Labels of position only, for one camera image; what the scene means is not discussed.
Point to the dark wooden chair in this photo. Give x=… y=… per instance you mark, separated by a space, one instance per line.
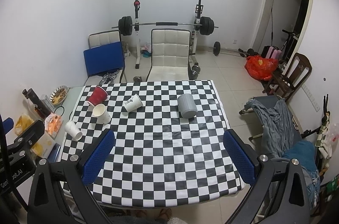
x=294 y=77

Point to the snack plate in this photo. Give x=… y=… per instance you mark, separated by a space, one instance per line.
x=59 y=95

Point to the chair with blue cushion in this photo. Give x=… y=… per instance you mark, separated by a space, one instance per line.
x=105 y=59

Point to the barbell with black plates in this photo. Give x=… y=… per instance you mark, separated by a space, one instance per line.
x=205 y=26

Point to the grey cloth on cot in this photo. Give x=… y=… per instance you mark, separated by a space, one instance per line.
x=276 y=120

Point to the small dumbbell on floor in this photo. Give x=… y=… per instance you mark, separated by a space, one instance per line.
x=194 y=71

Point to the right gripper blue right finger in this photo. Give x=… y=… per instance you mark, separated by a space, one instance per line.
x=241 y=155

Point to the red paper cup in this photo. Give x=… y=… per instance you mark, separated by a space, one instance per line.
x=98 y=96

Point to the yellow white box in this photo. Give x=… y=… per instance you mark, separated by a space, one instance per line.
x=43 y=147

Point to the small white paper cup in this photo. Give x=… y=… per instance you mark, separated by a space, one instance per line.
x=72 y=130

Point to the black white checkered tablecloth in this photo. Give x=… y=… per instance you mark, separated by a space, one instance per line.
x=159 y=159

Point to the red plastic bag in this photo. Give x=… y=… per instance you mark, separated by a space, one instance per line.
x=260 y=68

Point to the grey cylindrical cup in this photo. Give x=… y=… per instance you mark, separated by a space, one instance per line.
x=186 y=106

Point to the white padded chair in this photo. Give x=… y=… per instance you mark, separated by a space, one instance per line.
x=170 y=55

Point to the teal blue cloth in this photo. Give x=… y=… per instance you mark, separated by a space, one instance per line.
x=304 y=152

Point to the white paper cup with drawing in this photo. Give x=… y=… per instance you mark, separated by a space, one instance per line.
x=101 y=114

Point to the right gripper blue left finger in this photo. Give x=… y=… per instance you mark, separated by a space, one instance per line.
x=95 y=155

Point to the orange snack packet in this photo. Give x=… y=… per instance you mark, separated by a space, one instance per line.
x=53 y=124

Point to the white paper cup with calligraphy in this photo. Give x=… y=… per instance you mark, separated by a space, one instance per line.
x=133 y=103

